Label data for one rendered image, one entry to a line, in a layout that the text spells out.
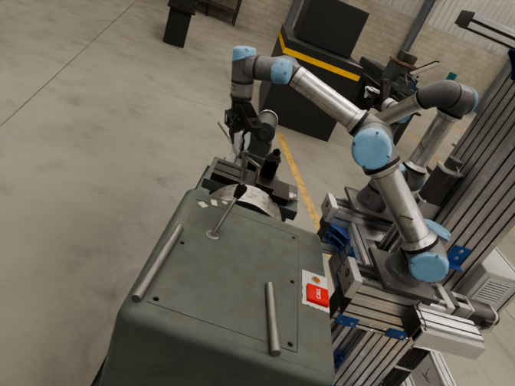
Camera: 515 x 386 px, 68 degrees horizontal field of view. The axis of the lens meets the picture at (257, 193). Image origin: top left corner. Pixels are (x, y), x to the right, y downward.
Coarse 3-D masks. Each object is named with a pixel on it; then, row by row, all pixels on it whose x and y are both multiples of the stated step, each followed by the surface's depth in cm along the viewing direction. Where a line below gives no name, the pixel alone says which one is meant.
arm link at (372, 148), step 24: (360, 144) 114; (384, 144) 111; (384, 168) 114; (384, 192) 119; (408, 192) 118; (408, 216) 119; (408, 240) 122; (432, 240) 119; (408, 264) 123; (432, 264) 119
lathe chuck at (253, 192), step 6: (228, 186) 144; (234, 186) 143; (252, 186) 144; (216, 192) 145; (222, 192) 141; (228, 192) 139; (234, 192) 139; (246, 192) 139; (252, 192) 140; (258, 192) 142; (264, 192) 145; (258, 198) 138; (264, 198) 141; (264, 204) 138; (270, 204) 141; (276, 204) 146; (276, 210) 143; (276, 216) 140
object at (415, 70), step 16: (368, 64) 808; (400, 64) 708; (432, 64) 685; (368, 80) 797; (400, 80) 691; (352, 96) 852; (368, 96) 836; (400, 96) 677; (416, 112) 696; (400, 128) 713
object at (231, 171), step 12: (216, 168) 204; (228, 168) 209; (240, 168) 214; (216, 180) 202; (228, 180) 201; (240, 180) 203; (252, 180) 207; (276, 180) 218; (276, 192) 205; (288, 192) 210
